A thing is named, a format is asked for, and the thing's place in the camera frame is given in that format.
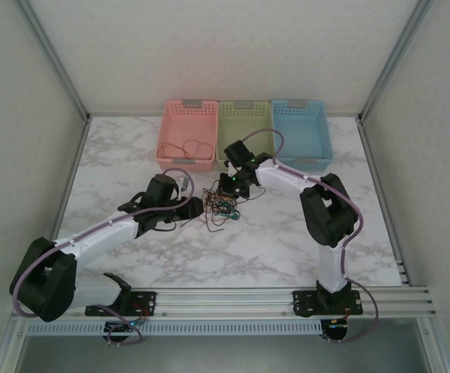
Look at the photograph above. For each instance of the pink plastic basket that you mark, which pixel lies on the pink plastic basket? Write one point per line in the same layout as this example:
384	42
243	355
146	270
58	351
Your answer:
185	124

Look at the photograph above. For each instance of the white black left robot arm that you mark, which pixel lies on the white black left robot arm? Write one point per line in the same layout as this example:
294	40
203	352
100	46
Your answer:
92	242

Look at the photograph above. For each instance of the blue plastic basket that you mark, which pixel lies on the blue plastic basket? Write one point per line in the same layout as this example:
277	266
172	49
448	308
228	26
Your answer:
302	128

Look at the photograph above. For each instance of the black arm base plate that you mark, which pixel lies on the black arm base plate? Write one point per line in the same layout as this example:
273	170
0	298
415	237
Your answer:
304	303
147	301

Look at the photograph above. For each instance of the green plastic basket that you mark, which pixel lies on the green plastic basket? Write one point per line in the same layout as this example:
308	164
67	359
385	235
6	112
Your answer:
244	120

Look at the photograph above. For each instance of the aluminium frame post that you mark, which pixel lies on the aluminium frame post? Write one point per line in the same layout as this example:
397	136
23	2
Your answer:
395	62
53	58

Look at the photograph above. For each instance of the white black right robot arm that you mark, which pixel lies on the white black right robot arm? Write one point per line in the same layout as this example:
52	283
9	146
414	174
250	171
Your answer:
325	217

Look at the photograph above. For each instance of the black control board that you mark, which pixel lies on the black control board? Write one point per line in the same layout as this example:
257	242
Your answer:
335	330
121	328

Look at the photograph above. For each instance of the aluminium side rail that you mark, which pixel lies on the aluminium side rail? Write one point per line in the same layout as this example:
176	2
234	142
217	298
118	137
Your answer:
68	194
375	175

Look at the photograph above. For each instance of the aluminium mounting rail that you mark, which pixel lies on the aluminium mounting rail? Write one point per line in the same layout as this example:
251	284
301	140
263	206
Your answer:
224	301

